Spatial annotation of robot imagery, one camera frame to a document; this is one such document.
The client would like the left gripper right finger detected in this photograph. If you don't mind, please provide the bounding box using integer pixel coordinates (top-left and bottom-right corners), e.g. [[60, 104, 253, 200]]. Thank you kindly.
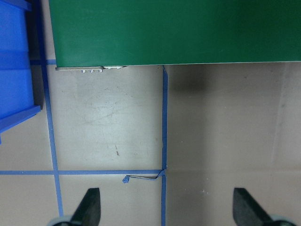
[[232, 188, 273, 226]]

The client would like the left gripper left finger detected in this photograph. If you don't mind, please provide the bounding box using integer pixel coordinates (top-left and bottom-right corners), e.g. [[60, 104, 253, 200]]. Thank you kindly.
[[70, 188, 100, 226]]

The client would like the blue source bin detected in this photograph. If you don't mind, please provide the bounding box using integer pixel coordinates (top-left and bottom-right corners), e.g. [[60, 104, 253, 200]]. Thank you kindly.
[[0, 0, 40, 133]]

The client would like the green conveyor belt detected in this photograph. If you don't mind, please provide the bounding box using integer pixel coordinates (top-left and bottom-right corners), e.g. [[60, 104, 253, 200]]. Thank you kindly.
[[49, 0, 301, 68]]

